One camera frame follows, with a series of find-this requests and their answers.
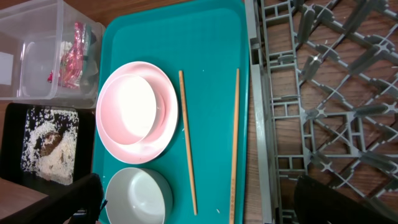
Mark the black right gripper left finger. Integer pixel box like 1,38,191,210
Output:
1,173,107,224

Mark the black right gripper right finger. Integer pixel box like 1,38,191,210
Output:
294,175,397,224

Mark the grey bowl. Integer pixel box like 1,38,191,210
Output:
105,167,173,224

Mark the rice and food waste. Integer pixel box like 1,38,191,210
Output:
21,106,79,185

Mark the wooden chopstick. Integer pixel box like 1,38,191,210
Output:
178,70,198,216
229,69,240,224

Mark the red snack wrapper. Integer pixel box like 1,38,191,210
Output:
58,22,96,90

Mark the white tissue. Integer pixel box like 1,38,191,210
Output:
60,41,73,57

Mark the pink plate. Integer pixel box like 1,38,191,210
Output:
99,61,178,164

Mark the grey plastic dish rack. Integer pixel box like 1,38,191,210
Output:
244,0,397,223

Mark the clear plastic bin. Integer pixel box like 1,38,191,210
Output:
1,1,105,109

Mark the teal plastic tray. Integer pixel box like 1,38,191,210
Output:
99,1,249,223

